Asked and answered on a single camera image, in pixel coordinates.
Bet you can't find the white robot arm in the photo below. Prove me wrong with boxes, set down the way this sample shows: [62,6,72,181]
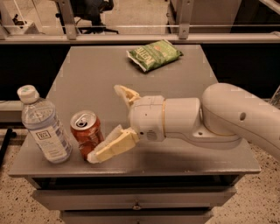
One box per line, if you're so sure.
[87,83,280,164]

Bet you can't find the round metal drawer knob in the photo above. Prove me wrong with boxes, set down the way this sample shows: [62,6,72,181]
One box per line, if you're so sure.
[132,203,142,211]

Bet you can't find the black office chair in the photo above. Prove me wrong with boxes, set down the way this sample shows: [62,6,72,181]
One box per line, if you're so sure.
[55,0,121,35]

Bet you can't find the green chip bag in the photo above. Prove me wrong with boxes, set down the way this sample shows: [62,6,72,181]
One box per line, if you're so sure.
[127,39,183,73]

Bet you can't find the red coke can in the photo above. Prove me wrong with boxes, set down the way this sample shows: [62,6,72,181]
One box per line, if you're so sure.
[70,110,104,160]

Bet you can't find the metal railing frame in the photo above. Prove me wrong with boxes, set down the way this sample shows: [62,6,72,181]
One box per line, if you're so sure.
[0,0,280,45]

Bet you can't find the black pole at left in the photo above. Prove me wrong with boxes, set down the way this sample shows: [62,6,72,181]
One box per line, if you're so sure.
[0,129,17,167]

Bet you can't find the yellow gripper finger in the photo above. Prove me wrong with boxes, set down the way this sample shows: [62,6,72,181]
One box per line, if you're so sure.
[87,125,139,164]
[114,85,141,109]

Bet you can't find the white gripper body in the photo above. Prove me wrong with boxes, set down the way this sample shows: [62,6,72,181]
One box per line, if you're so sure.
[129,95,165,142]

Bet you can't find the grey cabinet with drawers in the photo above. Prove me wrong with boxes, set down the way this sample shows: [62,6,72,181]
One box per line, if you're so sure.
[9,45,260,224]

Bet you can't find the clear plastic water bottle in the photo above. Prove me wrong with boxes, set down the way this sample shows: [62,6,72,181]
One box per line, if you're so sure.
[17,85,72,164]

